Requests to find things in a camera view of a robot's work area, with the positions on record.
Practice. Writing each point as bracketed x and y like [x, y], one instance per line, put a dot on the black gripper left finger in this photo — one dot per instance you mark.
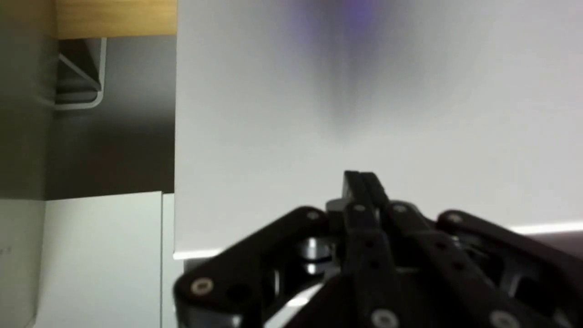
[364, 266]

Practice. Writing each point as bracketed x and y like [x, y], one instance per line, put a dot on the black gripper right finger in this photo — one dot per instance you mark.
[461, 273]

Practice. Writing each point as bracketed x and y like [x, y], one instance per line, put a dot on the white file cabinet drawer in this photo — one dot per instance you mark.
[255, 120]

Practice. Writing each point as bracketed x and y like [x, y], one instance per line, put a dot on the wooden desk top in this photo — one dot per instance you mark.
[115, 17]

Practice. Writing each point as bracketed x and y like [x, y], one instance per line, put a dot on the white furniture panel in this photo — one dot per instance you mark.
[102, 261]

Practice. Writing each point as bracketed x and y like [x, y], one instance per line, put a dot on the grey desk side panel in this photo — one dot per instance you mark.
[24, 97]

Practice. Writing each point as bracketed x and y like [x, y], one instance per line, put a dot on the white metal desk bracket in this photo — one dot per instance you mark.
[96, 79]

